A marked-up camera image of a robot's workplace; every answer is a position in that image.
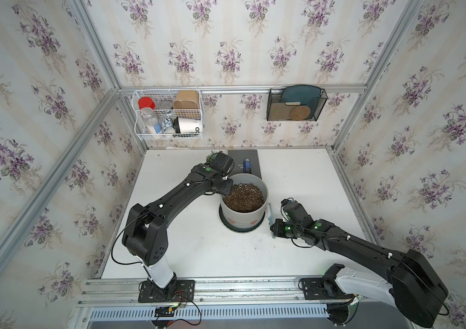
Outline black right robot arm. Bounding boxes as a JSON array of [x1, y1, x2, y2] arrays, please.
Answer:
[[271, 198, 449, 328]]

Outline white wire wall basket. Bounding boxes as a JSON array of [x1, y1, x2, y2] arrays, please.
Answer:
[[131, 88, 204, 141]]

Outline black mesh wall organizer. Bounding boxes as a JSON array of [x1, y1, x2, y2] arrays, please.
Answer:
[[266, 88, 328, 122]]

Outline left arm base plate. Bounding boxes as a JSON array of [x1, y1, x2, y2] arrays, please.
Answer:
[[138, 278, 196, 303]]

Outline grey ceramic pot with soil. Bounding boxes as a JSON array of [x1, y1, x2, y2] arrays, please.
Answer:
[[221, 174, 268, 212]]

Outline dark green pot saucer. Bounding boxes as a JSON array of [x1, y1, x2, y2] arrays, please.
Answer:
[[219, 202, 266, 233]]

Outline aluminium front rail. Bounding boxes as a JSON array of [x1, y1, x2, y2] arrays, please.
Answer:
[[77, 276, 419, 308]]

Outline round cork coaster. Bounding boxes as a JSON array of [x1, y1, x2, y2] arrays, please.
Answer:
[[290, 106, 311, 121]]

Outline red lidded jar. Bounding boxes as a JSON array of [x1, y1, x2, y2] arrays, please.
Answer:
[[138, 97, 156, 110]]

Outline dark grey book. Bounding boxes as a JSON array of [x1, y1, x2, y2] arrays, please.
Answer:
[[227, 149, 262, 179]]

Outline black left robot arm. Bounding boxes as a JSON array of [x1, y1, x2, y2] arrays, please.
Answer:
[[120, 152, 234, 297]]

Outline white cylindrical cup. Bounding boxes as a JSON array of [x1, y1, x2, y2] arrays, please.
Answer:
[[173, 117, 202, 134]]

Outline clear plastic bottle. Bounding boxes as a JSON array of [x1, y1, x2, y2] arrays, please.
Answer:
[[140, 107, 162, 135]]

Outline mint green pencil cup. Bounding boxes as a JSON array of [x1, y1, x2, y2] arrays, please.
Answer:
[[206, 152, 216, 163]]

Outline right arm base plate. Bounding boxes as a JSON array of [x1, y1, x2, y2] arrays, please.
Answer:
[[298, 277, 355, 302]]

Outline teal plate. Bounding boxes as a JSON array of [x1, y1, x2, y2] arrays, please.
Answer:
[[280, 84, 323, 121]]

